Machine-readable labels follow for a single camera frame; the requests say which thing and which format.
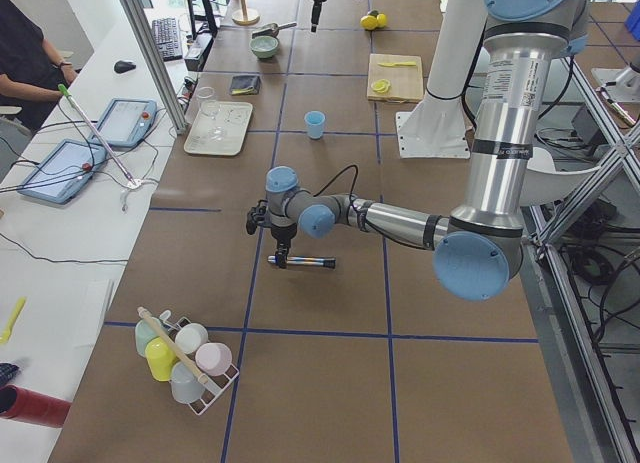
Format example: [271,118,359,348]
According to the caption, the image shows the steel muddler black tip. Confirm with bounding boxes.
[267,255,336,269]

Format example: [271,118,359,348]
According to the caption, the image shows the wooden cup tree stand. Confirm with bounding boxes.
[232,0,260,26]

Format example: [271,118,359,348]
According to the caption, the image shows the light blue cup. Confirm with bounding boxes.
[304,110,326,140]

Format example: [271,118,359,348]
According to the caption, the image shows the white cup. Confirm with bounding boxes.
[175,323,209,355]

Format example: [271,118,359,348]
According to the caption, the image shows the pink cup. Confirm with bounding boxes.
[195,342,232,376]

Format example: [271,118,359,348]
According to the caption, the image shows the mint green cup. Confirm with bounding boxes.
[134,319,158,357]

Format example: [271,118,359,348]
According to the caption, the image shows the yellow cup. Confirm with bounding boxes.
[144,337,178,382]

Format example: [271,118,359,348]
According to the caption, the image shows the grey blue cup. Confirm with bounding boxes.
[170,361,204,404]

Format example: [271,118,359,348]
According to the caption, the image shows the green bowl with ice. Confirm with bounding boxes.
[250,35,280,59]

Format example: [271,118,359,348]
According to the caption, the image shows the yellow plastic knife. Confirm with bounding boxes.
[376,61,417,68]

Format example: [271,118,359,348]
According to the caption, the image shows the grey folded cloth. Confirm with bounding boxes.
[229,75,261,96]

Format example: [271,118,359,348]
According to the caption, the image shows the wooden cutting board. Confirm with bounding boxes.
[367,53,424,103]

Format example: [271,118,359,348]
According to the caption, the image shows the beige bear tray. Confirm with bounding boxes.
[183,102,253,157]

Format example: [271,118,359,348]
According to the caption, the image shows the wine glass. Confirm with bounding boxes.
[195,86,225,140]

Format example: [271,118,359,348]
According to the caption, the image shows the black keyboard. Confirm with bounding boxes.
[151,17,183,61]

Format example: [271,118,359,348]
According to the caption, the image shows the far teach pendant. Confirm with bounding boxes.
[96,98,157,149]

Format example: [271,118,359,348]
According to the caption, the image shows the teach pendant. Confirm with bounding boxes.
[17,139,107,205]
[96,98,157,149]

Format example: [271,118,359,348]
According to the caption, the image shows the black computer mouse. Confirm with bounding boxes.
[113,60,137,74]

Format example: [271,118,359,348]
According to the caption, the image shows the near teach pendant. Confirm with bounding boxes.
[17,139,107,205]

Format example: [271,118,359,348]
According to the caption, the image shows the white chair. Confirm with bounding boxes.
[519,147,600,207]

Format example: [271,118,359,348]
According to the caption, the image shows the pink green rod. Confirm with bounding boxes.
[58,84,143,190]

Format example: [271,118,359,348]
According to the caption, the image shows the yellow spatula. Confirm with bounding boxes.
[1,297,27,345]

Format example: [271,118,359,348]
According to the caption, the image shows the person in black shirt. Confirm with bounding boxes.
[1,0,78,132]

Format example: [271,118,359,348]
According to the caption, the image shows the red bottle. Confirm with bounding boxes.
[1,385,71,428]

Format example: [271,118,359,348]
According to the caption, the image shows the white wire cup rack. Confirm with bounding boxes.
[159,310,239,415]

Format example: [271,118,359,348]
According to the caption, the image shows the aluminium frame post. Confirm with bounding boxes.
[119,0,188,135]

